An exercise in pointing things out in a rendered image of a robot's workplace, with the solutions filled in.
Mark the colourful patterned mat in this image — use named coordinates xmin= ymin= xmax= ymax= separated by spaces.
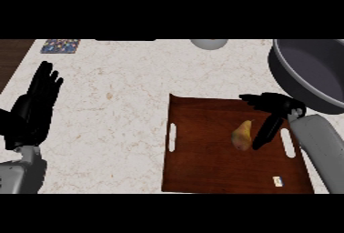
xmin=39 ymin=38 xmax=82 ymax=55

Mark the dark grey pot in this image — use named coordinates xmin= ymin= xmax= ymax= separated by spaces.
xmin=267 ymin=38 xmax=344 ymax=116

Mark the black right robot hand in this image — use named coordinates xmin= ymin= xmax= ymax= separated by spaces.
xmin=237 ymin=92 xmax=307 ymax=151

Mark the brown wooden tray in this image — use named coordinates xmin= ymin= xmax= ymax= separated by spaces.
xmin=159 ymin=93 xmax=315 ymax=195

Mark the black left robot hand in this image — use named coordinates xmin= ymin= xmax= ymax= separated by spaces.
xmin=0 ymin=60 xmax=64 ymax=151

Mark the grey round bowl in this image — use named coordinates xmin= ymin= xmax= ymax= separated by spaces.
xmin=188 ymin=38 xmax=230 ymax=51

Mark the yellow pear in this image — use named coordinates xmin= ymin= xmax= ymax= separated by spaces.
xmin=230 ymin=119 xmax=253 ymax=152

